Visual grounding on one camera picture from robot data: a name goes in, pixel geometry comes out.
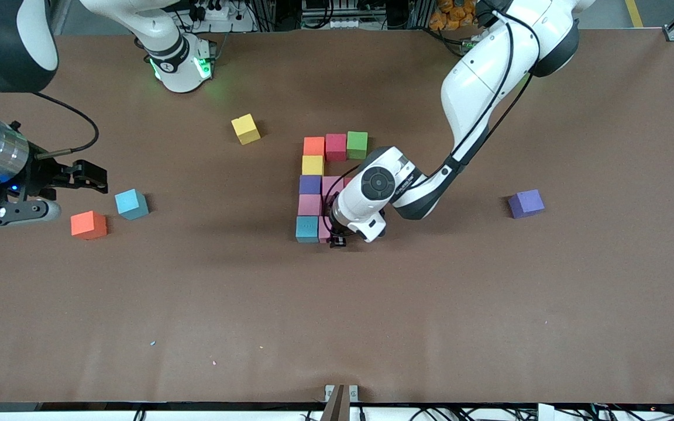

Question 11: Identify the teal foam cube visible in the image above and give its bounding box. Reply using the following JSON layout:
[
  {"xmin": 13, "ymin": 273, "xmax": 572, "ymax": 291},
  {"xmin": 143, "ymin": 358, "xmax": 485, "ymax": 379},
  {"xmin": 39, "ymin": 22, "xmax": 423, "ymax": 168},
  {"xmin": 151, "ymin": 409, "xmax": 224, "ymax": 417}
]
[
  {"xmin": 115, "ymin": 188, "xmax": 150, "ymax": 221},
  {"xmin": 295, "ymin": 216, "xmax": 320, "ymax": 243}
]

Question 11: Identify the green foam cube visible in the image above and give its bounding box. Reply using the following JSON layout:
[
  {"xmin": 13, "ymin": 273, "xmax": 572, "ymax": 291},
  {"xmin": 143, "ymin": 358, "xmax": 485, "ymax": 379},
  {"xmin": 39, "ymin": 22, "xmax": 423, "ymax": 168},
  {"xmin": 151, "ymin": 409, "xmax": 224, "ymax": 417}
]
[{"xmin": 346, "ymin": 131, "xmax": 369, "ymax": 160}]

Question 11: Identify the brown table mat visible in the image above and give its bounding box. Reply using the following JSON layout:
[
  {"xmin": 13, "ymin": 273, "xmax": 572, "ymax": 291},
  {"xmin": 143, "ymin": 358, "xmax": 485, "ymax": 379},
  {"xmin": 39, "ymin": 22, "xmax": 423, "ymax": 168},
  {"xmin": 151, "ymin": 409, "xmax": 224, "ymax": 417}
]
[{"xmin": 0, "ymin": 29, "xmax": 674, "ymax": 404}]

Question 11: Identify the pile of orange objects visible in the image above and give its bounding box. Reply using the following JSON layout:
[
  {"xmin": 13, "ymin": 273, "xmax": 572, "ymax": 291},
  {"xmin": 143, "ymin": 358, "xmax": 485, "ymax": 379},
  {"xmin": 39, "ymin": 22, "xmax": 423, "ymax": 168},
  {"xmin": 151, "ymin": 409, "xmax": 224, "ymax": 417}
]
[{"xmin": 429, "ymin": 0, "xmax": 481, "ymax": 31}]

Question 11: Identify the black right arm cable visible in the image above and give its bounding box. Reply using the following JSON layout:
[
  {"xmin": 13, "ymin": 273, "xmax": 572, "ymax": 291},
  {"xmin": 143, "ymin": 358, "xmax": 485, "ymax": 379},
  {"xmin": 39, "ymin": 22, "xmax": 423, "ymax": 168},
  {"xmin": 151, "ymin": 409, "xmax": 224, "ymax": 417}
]
[{"xmin": 0, "ymin": 91, "xmax": 100, "ymax": 156}]

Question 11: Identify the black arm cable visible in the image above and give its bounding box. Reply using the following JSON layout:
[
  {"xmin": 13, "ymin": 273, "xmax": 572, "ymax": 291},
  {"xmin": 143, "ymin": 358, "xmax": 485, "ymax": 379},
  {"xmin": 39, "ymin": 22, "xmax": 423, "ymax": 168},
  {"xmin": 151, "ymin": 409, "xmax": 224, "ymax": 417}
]
[
  {"xmin": 0, "ymin": 91, "xmax": 100, "ymax": 156},
  {"xmin": 321, "ymin": 9, "xmax": 542, "ymax": 234}
]

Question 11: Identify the metal mount bracket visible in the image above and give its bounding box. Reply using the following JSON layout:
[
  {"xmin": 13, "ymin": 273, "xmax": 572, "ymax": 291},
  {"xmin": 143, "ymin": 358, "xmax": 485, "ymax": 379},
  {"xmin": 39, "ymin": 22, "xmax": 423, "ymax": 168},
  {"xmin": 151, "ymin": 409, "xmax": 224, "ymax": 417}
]
[{"xmin": 321, "ymin": 384, "xmax": 359, "ymax": 421}]

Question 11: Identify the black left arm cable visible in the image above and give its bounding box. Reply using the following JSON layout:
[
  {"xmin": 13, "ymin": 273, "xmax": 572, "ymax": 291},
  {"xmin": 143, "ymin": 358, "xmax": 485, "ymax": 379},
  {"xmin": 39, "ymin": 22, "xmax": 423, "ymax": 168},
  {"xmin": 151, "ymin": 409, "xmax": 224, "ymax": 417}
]
[{"xmin": 321, "ymin": 9, "xmax": 542, "ymax": 234}]

